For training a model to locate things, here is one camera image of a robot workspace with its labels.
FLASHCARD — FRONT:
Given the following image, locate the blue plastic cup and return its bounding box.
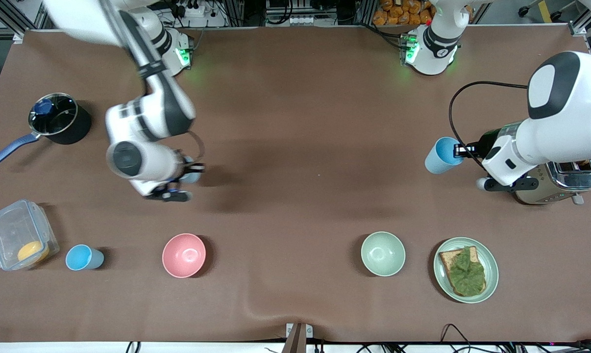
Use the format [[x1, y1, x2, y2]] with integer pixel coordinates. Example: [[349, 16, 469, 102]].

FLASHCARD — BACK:
[[180, 156, 203, 185], [65, 244, 105, 271], [424, 137, 465, 175]]

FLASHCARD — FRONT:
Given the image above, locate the cream and chrome toaster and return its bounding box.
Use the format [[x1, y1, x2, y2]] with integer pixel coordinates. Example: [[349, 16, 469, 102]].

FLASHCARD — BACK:
[[501, 122, 591, 205]]

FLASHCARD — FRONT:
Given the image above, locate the pink bowl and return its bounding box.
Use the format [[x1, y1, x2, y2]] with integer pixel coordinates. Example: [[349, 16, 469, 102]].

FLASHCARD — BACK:
[[162, 233, 207, 278]]

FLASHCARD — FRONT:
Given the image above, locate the brown table mat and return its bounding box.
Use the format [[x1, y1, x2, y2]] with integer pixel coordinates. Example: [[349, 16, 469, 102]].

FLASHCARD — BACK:
[[0, 27, 591, 344]]

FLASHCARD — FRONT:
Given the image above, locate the brown bread slice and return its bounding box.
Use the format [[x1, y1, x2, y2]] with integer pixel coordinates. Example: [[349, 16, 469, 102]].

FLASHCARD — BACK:
[[439, 246, 487, 298]]

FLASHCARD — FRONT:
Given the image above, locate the pale green plate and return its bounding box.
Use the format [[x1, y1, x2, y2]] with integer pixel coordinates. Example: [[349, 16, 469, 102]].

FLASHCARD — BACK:
[[433, 237, 499, 304]]

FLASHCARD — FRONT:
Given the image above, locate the glass lid with blue knob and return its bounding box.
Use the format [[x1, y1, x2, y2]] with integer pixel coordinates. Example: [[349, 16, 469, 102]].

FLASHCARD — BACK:
[[28, 93, 78, 136]]

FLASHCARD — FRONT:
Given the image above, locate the green lettuce leaf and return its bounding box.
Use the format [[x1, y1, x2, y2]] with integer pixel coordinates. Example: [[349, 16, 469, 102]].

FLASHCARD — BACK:
[[446, 247, 486, 296]]

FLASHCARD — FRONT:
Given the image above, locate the pale green bowl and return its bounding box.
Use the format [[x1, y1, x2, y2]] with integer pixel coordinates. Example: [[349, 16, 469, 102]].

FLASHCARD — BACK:
[[360, 231, 406, 277]]

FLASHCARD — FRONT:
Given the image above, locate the yellow round food piece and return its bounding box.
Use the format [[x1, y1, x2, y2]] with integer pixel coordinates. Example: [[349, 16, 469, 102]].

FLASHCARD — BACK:
[[17, 240, 50, 264]]

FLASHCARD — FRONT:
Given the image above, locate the bag of orange buns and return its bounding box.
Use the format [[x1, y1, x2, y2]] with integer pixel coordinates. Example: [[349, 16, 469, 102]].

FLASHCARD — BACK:
[[372, 0, 436, 26]]

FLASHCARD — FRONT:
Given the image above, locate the clear plastic lidded container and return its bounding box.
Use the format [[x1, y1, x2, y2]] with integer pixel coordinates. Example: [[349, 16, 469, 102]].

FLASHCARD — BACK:
[[0, 199, 60, 272]]

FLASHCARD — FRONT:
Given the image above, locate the white power strip with plugs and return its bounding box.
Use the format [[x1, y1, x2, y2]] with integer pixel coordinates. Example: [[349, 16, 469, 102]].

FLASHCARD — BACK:
[[177, 1, 207, 18]]

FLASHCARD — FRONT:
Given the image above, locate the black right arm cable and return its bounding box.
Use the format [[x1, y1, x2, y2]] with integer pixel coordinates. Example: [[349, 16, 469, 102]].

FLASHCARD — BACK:
[[185, 130, 206, 162]]

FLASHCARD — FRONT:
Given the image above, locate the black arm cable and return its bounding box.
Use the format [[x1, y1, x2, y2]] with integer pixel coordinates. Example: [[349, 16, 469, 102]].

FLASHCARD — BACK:
[[185, 130, 206, 162], [448, 81, 529, 172]]

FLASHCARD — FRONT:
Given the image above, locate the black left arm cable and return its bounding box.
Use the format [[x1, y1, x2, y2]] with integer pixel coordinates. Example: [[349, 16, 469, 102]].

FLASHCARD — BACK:
[[448, 81, 529, 172]]

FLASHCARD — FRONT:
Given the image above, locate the black saucepan with blue handle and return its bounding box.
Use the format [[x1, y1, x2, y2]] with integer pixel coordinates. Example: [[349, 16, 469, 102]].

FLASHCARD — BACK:
[[0, 92, 92, 169]]

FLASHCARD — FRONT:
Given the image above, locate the black looped floor cable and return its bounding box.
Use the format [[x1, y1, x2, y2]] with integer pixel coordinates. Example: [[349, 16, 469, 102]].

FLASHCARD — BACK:
[[440, 324, 472, 353]]

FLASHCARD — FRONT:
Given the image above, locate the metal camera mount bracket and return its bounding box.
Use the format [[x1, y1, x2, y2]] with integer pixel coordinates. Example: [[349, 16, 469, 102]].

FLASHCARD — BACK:
[[282, 322, 314, 353]]

